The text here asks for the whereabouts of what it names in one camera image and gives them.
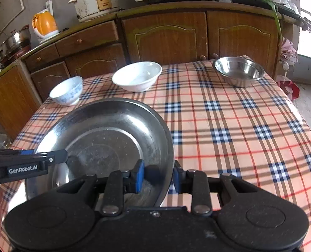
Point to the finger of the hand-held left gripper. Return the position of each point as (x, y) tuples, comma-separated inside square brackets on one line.
[(57, 157), (13, 152)]

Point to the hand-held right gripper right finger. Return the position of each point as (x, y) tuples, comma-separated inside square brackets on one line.
[(178, 179)]

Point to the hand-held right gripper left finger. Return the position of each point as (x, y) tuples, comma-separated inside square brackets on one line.
[(139, 177)]

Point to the large steel basin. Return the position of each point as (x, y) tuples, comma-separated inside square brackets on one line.
[(105, 126)]

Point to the blue patterned white bowl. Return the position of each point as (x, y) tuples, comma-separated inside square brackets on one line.
[(66, 92)]

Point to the plain white bowl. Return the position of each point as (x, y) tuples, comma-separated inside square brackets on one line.
[(134, 77)]

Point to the steel bowl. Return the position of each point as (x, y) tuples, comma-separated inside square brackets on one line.
[(239, 69)]

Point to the cooking oil bottle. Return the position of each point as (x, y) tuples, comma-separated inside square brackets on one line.
[(0, 141)]

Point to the wooden single-door cabinet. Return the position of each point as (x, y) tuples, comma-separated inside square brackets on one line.
[(8, 102)]

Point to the plaid tablecloth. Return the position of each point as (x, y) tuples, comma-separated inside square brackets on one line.
[(236, 136)]

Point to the red induction cooker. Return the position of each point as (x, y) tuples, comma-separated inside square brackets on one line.
[(17, 55)]

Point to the steel cooking pot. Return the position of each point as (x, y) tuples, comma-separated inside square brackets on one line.
[(16, 40)]

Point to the wooden cabinet with drawers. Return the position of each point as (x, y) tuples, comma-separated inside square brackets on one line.
[(87, 38)]

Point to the orange electric kettle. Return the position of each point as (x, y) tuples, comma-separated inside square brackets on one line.
[(45, 25)]

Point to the red bag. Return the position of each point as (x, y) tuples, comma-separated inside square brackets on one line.
[(289, 90)]

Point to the wooden double-door cabinet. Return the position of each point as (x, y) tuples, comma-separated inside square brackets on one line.
[(166, 36)]

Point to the white rice cooker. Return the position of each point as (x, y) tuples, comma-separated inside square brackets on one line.
[(92, 6)]

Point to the pink cloth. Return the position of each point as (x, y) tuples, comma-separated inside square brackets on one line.
[(289, 52)]

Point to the green onion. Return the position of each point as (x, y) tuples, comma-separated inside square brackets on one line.
[(277, 18)]

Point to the black flat appliance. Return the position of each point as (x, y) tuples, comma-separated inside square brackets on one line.
[(249, 0)]

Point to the clear plastic bag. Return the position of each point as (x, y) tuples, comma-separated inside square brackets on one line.
[(286, 2)]

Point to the white wall power strip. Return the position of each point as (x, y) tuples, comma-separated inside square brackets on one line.
[(49, 7)]

